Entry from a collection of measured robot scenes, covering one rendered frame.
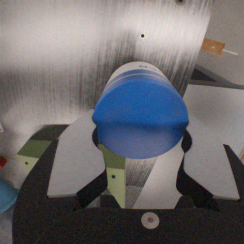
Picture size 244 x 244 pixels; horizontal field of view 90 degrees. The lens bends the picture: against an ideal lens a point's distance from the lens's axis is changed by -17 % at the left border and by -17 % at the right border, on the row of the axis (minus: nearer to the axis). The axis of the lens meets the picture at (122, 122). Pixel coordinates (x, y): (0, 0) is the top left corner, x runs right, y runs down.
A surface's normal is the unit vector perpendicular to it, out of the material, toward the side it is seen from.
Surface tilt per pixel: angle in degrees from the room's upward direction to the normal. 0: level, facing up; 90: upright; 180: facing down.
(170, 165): 0
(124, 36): 0
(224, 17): 0
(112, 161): 90
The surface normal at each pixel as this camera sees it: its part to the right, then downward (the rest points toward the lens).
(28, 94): -0.06, 0.54
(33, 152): 0.00, -0.84
